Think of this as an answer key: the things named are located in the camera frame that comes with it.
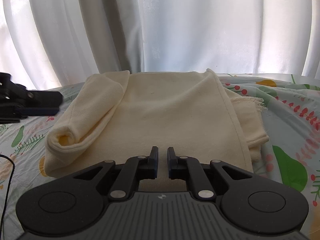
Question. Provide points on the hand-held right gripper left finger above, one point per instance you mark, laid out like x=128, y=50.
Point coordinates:
x=154, y=162

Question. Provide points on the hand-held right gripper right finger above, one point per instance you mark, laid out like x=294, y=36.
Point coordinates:
x=171, y=162

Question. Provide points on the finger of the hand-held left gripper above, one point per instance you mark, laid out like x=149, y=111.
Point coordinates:
x=41, y=111
x=45, y=99

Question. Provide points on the cream knit sweater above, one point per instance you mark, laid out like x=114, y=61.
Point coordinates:
x=165, y=115

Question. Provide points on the floral bedsheet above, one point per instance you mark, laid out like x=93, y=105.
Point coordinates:
x=287, y=130

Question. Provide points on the white curtain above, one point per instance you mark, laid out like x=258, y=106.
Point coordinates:
x=160, y=25

